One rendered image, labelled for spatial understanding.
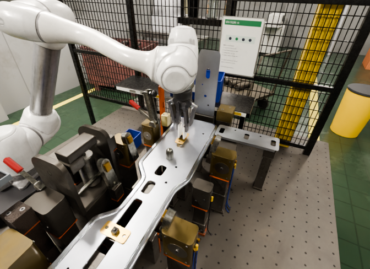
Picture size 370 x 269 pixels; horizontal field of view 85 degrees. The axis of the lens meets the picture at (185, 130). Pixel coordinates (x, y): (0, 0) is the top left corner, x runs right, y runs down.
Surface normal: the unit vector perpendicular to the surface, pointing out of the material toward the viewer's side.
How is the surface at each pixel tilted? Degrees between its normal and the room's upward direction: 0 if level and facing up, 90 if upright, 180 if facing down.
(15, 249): 0
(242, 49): 90
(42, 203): 0
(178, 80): 92
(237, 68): 90
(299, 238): 0
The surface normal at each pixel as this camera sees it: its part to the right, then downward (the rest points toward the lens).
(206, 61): -0.40, 0.52
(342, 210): 0.01, -0.82
